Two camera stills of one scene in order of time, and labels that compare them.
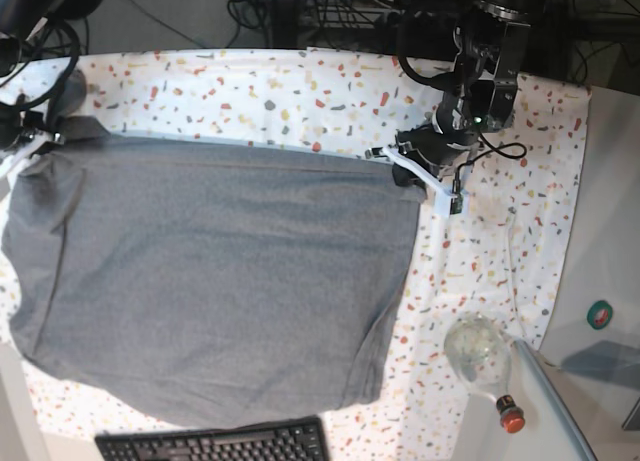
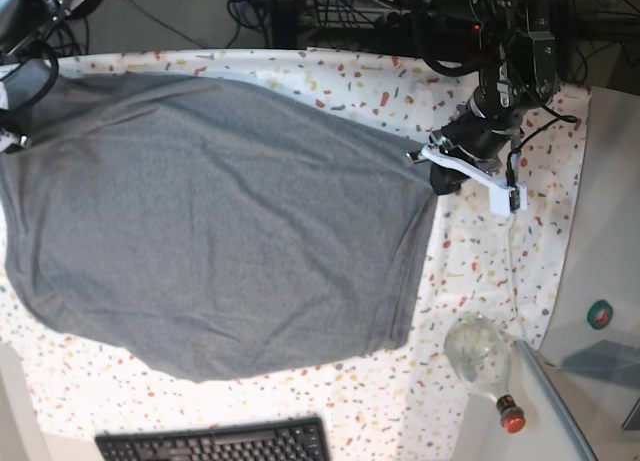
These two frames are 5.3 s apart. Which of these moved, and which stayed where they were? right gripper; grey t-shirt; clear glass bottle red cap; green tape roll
Moved: right gripper
Stayed: green tape roll; clear glass bottle red cap; grey t-shirt
